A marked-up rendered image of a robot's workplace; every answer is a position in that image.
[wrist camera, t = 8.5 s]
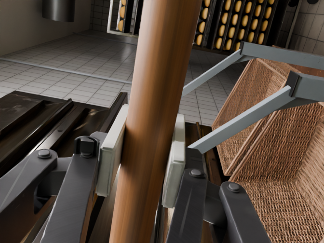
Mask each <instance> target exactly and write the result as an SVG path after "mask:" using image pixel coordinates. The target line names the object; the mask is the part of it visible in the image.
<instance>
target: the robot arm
mask: <svg viewBox="0 0 324 243"><path fill-rule="evenodd" d="M128 108H129V105H128V104H124V105H123V106H122V108H121V110H120V112H119V114H118V115H117V117H116V119H115V121H114V123H113V125H112V127H111V129H110V131H109V133H103V132H97V131H96V132H94V133H92V134H91V135H90V136H79V137H77V138H76V139H75V140H74V151H73V156H72V157H68V158H58V155H57V153H56V152H55V151H54V150H51V149H46V148H44V149H39V150H36V151H34V152H32V153H31V154H29V155H28V156H27V157H26V158H24V159H23V160H22V161H21V162H20V163H19V164H17V165H16V166H15V167H14V168H12V169H11V170H10V171H9V172H7V173H6V174H5V175H4V176H3V177H1V178H0V243H20V242H21V241H22V239H23V238H24V237H25V236H26V235H27V233H28V232H29V231H30V230H31V228H32V227H33V226H34V225H35V223H36V222H37V221H38V220H39V218H40V217H41V216H42V215H43V213H44V212H45V211H46V210H47V208H48V207H49V206H50V205H51V203H52V202H53V201H54V200H55V198H56V196H57V198H56V201H55V204H54V207H53V209H52V212H51V215H50V217H49V220H48V223H47V225H46V228H45V231H44V233H43V236H42V239H41V241H40V243H85V241H86V235H87V230H88V226H89V220H90V215H91V210H92V205H93V200H94V195H95V193H97V195H99V196H104V197H107V196H109V194H110V192H111V189H112V186H113V183H114V180H115V177H116V174H117V171H118V169H119V166H120V163H121V158H122V148H123V142H124V135H125V128H126V121H127V114H128ZM95 188H96V191H95ZM162 205H163V206H164V207H166V208H172V209H173V207H174V212H173V216H172V220H171V224H170V227H169V231H168V235H167V238H166V242H165V243H201V238H202V229H203V220H205V221H207V222H209V227H210V231H211V234H212V238H213V242H214V243H271V241H270V239H269V237H268V235H267V232H266V230H265V228H264V226H263V224H262V222H261V220H260V218H259V216H258V214H257V212H256V210H255V208H254V206H253V204H252V202H251V200H250V198H249V196H248V194H247V192H246V190H245V189H244V187H242V186H241V185H239V184H238V183H235V182H231V181H226V182H223V183H222V184H221V186H218V185H216V184H214V183H212V182H210V181H209V180H208V177H207V174H206V173H205V172H204V170H203V159H202V154H201V152H200V151H199V150H198V149H195V148H188V147H185V116H184V115H183V114H177V118H176V123H175V128H174V133H173V137H172V142H171V146H170V151H169V156H168V160H167V165H166V169H165V177H164V186H163V195H162Z"/></svg>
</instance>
